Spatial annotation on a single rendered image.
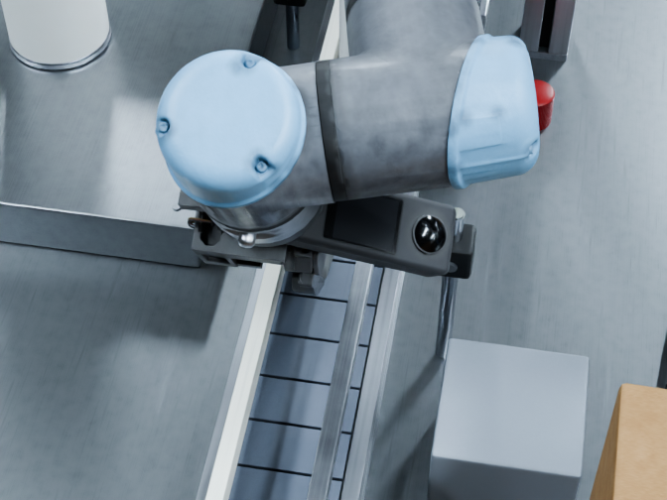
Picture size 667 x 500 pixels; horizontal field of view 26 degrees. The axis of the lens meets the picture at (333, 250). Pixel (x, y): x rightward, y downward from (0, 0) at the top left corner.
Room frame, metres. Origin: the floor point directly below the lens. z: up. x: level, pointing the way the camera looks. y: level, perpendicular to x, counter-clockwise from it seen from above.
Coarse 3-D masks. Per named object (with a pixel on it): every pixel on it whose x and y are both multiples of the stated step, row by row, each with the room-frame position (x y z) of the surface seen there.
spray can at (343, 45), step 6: (342, 0) 0.87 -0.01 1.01; (342, 6) 0.87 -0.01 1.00; (342, 12) 0.87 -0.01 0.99; (342, 18) 0.87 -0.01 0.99; (342, 24) 0.87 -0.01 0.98; (342, 30) 0.87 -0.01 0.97; (342, 36) 0.87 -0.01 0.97; (342, 42) 0.87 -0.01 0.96; (342, 48) 0.87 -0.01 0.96; (342, 54) 0.87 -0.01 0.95; (348, 54) 0.86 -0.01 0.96
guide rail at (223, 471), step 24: (336, 0) 0.98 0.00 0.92; (336, 24) 0.94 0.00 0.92; (336, 48) 0.92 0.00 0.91; (264, 288) 0.66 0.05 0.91; (264, 312) 0.63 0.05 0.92; (264, 336) 0.61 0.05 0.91; (240, 384) 0.57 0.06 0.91; (240, 408) 0.55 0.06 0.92; (240, 432) 0.53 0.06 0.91; (216, 456) 0.51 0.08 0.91; (216, 480) 0.49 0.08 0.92
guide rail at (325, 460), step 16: (368, 272) 0.63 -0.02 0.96; (352, 288) 0.62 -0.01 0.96; (368, 288) 0.62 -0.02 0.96; (352, 304) 0.60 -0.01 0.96; (352, 320) 0.59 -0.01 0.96; (352, 336) 0.58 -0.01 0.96; (352, 352) 0.56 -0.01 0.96; (336, 368) 0.55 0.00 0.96; (352, 368) 0.55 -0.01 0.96; (336, 384) 0.54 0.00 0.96; (336, 400) 0.53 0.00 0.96; (336, 416) 0.51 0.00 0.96; (336, 432) 0.50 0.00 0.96; (320, 448) 0.49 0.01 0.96; (336, 448) 0.49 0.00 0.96; (320, 464) 0.48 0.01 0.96; (320, 480) 0.47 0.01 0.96; (320, 496) 0.45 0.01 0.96
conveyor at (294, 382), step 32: (288, 288) 0.68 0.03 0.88; (288, 320) 0.65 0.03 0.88; (320, 320) 0.65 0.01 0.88; (288, 352) 0.62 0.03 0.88; (320, 352) 0.62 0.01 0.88; (288, 384) 0.59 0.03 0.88; (320, 384) 0.60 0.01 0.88; (352, 384) 0.59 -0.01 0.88; (256, 416) 0.57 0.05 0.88; (288, 416) 0.57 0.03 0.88; (320, 416) 0.57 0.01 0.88; (352, 416) 0.57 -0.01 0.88; (256, 448) 0.54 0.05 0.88; (288, 448) 0.54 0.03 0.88; (256, 480) 0.51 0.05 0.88; (288, 480) 0.51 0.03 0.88
